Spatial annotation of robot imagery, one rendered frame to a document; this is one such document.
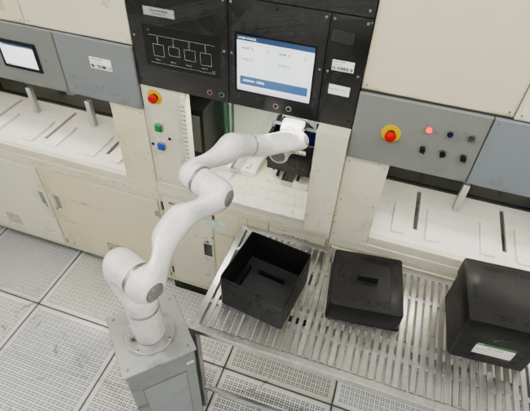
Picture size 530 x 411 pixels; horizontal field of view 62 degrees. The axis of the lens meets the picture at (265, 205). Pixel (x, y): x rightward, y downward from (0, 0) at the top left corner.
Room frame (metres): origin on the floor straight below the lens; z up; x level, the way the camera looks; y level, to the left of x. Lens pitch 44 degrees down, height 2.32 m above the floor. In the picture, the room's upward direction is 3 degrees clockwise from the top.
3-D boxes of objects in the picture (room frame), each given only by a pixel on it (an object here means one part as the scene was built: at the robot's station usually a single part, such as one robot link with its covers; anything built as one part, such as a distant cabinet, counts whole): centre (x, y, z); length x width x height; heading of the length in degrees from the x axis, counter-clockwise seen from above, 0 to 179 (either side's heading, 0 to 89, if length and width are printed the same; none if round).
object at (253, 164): (1.81, 0.13, 0.89); 0.22 x 0.21 x 0.04; 164
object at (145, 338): (0.87, 0.42, 0.85); 0.19 x 0.19 x 0.18
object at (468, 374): (1.00, -0.43, 0.38); 1.30 x 0.60 x 0.76; 74
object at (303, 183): (1.74, -0.13, 0.89); 0.22 x 0.21 x 0.04; 164
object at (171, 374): (0.87, 0.42, 0.38); 0.28 x 0.28 x 0.76; 29
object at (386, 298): (1.10, -0.43, 0.83); 0.29 x 0.29 x 0.13; 81
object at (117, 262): (0.89, 0.44, 1.07); 0.19 x 0.12 x 0.24; 53
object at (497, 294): (0.95, -0.89, 0.89); 0.29 x 0.29 x 0.25; 77
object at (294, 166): (1.74, -0.13, 1.08); 0.24 x 0.20 x 0.32; 74
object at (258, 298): (1.09, -0.02, 0.85); 0.28 x 0.28 x 0.17; 66
